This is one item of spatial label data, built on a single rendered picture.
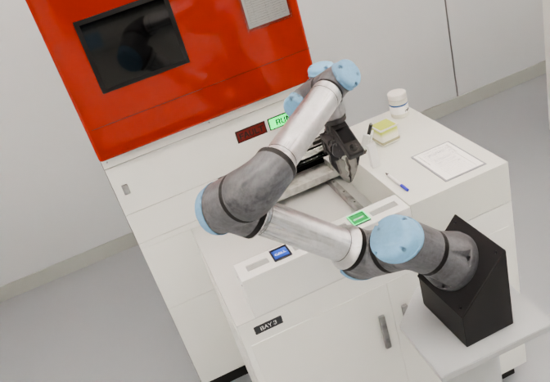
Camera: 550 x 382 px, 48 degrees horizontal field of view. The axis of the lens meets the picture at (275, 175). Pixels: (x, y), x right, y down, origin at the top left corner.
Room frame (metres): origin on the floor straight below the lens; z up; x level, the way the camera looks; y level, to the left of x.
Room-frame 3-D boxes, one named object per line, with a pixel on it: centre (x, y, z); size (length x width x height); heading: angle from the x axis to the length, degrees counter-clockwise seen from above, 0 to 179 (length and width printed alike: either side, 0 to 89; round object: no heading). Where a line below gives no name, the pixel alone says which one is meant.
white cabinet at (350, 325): (1.81, -0.17, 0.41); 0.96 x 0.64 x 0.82; 102
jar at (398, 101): (2.14, -0.53, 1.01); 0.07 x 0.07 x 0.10
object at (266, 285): (1.53, -0.08, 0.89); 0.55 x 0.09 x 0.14; 102
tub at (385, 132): (1.97, -0.42, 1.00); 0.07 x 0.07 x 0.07; 16
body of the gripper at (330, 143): (1.57, -0.20, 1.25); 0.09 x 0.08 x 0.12; 12
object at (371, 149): (1.84, -0.33, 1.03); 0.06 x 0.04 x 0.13; 12
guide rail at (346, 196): (1.87, -0.23, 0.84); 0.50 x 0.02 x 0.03; 12
